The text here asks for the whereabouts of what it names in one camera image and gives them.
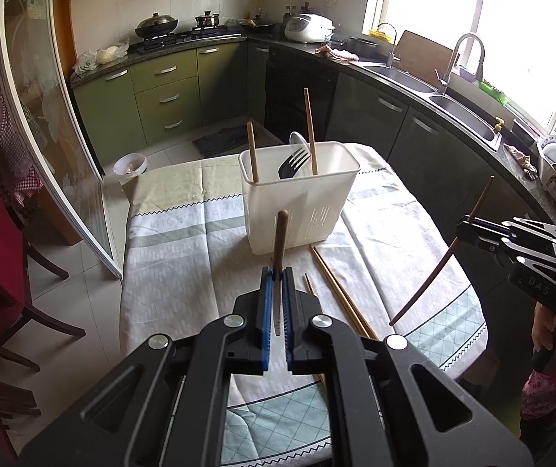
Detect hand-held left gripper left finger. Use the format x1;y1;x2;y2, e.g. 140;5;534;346
20;267;279;467

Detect wooden cutting board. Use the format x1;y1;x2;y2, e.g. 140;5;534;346
397;30;456;88

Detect patterned grey green tablecloth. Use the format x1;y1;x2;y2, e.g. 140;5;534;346
119;143;488;467

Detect steel double sink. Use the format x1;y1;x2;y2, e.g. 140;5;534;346
363;62;502;151

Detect tall steel faucet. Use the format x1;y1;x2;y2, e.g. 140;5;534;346
436;33;485;95

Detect white plastic bag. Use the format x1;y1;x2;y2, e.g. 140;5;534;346
74;53;98;76

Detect green lower cabinets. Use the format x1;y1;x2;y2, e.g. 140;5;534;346
71;39;249;176

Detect white rice cooker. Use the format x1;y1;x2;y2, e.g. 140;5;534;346
284;14;335;44

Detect white plastic utensil holder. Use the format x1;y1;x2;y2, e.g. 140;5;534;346
239;141;361;256

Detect plastic bag with pale food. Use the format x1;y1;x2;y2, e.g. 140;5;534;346
94;41;130;65

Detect black fork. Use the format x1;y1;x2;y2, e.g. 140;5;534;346
278;147;312;180

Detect black frying pan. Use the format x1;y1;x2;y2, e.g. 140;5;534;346
239;17;281;35

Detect black wok with lid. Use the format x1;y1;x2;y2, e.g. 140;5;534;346
134;12;180;40

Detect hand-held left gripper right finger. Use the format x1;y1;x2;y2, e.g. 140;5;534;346
280;267;534;467

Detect black pot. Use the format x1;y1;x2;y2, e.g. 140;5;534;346
347;36;380;56

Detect red cloth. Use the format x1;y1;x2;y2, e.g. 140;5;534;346
316;45;360;62

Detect black box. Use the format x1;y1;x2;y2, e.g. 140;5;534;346
511;119;541;149

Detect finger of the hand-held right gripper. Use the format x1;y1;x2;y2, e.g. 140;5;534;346
461;216;556;245
456;225;556;274

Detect dark wooden chopstick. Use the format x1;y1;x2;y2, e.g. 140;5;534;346
272;210;289;336
247;123;259;184
389;175;495;327
303;88;318;176

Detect checked hanging apron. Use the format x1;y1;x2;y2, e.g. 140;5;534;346
0;0;45;215

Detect glass sliding door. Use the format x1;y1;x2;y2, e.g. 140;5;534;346
0;0;125;280

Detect green bowl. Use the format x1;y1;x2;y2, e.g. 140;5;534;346
479;80;509;105

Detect brown rag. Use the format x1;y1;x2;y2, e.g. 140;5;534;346
503;143;540;178

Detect small steel faucet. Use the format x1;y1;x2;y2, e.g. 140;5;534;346
376;23;402;68

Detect white dish rack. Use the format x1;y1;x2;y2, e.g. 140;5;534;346
538;133;556;205

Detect black gas stove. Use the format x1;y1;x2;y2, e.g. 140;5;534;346
137;29;242;52

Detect white trash bin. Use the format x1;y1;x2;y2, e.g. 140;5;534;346
113;152;148;178

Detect kitchen window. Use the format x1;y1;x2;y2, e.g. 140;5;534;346
363;0;556;132

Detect black kitchen countertop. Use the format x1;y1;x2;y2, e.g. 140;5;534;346
70;32;556;225

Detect dark floor mat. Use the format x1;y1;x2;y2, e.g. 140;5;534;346
191;126;269;159

